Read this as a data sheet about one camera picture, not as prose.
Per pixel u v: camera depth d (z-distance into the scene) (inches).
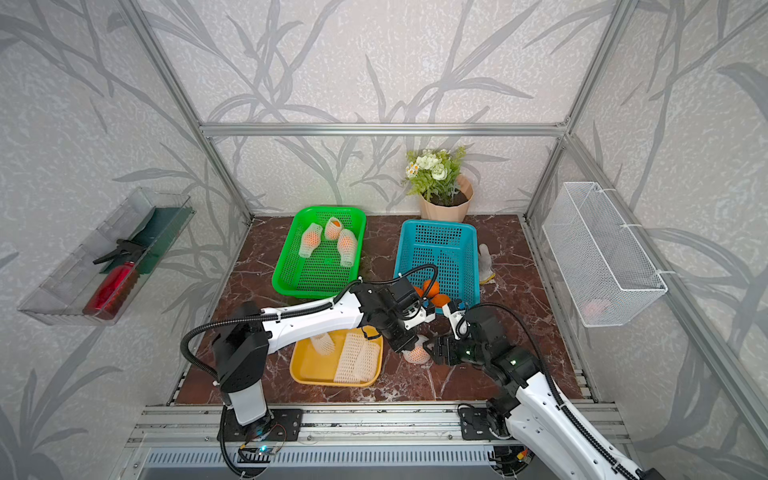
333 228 41.5
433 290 29.6
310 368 32.7
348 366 31.6
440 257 42.6
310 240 41.4
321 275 40.1
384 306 23.9
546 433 22.4
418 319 27.3
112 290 23.0
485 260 42.1
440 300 35.5
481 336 22.9
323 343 32.5
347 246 40.1
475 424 28.5
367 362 32.2
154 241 26.0
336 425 29.6
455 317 27.8
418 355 30.9
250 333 19.4
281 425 28.5
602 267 24.4
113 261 25.7
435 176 36.1
